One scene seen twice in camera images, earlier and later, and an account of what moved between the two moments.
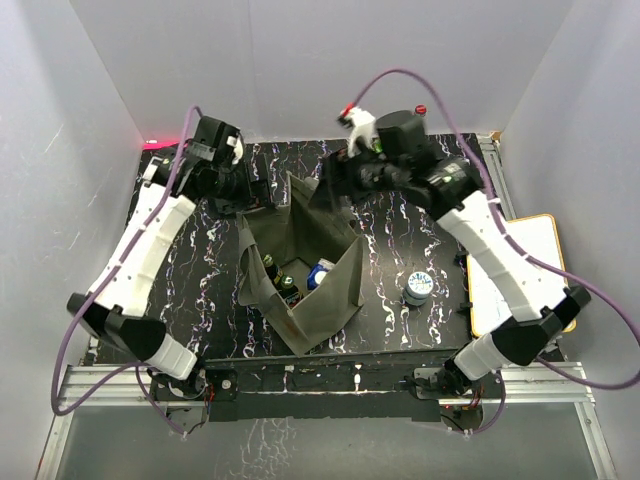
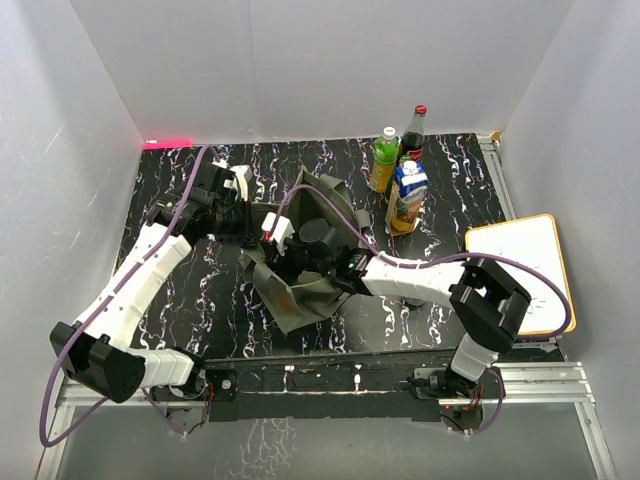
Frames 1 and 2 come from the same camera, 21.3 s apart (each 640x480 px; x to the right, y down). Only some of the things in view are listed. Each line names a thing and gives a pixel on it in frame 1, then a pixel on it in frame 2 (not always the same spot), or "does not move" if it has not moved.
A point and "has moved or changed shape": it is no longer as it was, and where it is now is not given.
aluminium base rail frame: x=525 y=385 does not move
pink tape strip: x=159 y=145 does not move
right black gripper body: x=363 y=175 to x=297 y=258
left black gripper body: x=234 y=190 to x=232 y=220
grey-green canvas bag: x=296 y=235 has moved or changed shape
